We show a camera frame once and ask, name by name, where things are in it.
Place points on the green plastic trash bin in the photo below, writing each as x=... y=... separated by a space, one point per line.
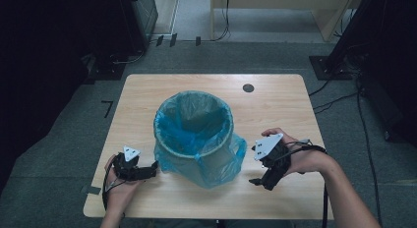
x=216 y=165

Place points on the dark glass-fronted cabinet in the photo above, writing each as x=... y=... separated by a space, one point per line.
x=144 y=21

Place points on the black stand base plate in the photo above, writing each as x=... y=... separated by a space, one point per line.
x=108 y=70
x=327 y=69

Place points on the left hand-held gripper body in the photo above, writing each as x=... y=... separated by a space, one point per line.
x=126 y=169

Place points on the blue plastic trash bag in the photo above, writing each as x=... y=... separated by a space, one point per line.
x=193 y=129

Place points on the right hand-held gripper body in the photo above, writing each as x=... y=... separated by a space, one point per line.
x=277 y=159

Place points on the dark round table grommet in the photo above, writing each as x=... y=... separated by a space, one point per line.
x=248 y=88

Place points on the person's left hand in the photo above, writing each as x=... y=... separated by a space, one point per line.
x=118 y=195

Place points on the black floor tape strip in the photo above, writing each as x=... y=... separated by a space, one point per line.
x=173 y=40
x=159 y=40
x=198 y=41

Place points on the person's right hand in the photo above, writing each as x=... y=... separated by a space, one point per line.
x=305 y=159

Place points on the black slanted stand pole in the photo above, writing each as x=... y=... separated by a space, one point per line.
x=354 y=25

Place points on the black corner floor tape mark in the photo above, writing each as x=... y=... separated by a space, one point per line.
x=108 y=106

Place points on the grey floor tape piece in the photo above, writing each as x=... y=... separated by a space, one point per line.
x=93 y=190

